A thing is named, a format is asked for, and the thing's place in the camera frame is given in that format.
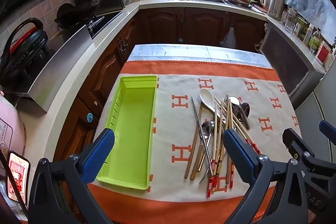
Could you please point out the white ceramic spoon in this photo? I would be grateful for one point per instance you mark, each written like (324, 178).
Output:
(206, 95)

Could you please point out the grey refrigerator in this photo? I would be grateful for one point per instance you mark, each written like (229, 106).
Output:
(315, 108)

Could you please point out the brown wooden chopstick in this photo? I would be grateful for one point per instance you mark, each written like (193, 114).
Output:
(193, 142)
(197, 163)

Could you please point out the steel kettle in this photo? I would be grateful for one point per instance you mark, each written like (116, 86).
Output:
(275, 3)

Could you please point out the black wok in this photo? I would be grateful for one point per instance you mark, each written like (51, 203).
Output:
(69, 15)

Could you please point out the metal chopstick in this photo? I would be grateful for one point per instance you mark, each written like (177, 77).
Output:
(195, 111)
(207, 155)

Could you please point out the pink rice cooker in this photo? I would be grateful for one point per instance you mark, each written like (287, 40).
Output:
(10, 132)

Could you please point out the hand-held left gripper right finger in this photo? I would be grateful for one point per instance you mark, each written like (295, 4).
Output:
(239, 155)

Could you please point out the green plastic utensil tray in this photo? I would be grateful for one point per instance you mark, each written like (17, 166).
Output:
(134, 121)

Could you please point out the small metal spoon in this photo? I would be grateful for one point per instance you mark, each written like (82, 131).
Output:
(211, 124)

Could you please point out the glass jar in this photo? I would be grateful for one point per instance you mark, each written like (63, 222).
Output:
(290, 20)

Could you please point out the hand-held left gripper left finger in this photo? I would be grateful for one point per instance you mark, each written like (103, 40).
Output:
(101, 150)

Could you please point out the black red pressure cooker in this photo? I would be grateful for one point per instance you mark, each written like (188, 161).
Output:
(23, 50)

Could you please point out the short metal soup spoon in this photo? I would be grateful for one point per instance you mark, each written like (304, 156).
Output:
(244, 108)

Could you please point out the pile of bamboo chopsticks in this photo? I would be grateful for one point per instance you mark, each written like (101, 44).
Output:
(210, 186)

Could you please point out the orange beige printed blanket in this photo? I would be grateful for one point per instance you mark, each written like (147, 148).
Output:
(168, 129)

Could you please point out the wooden kitchen cabinets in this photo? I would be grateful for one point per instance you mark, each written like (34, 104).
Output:
(162, 24)

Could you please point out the blue cabinet knob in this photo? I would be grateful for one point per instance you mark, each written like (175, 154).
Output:
(90, 117)

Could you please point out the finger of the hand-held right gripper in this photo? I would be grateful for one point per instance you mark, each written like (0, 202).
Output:
(328, 128)
(291, 138)

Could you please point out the stainless steel panel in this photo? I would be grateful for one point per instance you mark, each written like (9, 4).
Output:
(60, 69)

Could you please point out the white plastic bag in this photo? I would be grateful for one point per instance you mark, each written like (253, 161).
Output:
(229, 39)

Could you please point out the gas stove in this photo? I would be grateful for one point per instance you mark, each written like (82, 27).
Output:
(105, 23)

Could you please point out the clear plastic bottle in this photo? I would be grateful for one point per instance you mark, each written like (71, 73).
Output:
(314, 41)

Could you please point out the pink kettle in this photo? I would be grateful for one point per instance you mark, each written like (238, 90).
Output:
(265, 1)

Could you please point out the steel kitchen appliance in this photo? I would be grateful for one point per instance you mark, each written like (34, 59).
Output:
(288, 61)

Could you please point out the red packet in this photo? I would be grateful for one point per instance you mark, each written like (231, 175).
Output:
(323, 52)

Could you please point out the smartphone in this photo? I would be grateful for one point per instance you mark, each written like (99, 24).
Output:
(17, 176)

